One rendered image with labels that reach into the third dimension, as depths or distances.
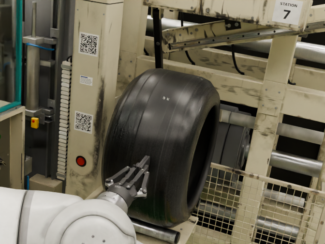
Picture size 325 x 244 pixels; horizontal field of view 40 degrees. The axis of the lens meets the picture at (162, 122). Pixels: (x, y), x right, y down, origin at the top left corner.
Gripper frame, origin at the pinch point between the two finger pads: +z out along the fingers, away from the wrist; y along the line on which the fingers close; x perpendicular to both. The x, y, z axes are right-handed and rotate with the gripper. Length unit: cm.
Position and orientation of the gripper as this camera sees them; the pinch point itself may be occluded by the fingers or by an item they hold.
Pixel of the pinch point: (143, 165)
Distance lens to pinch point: 137.4
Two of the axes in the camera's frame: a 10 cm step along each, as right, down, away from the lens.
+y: -9.3, -2.3, 2.8
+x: -0.7, 8.8, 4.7
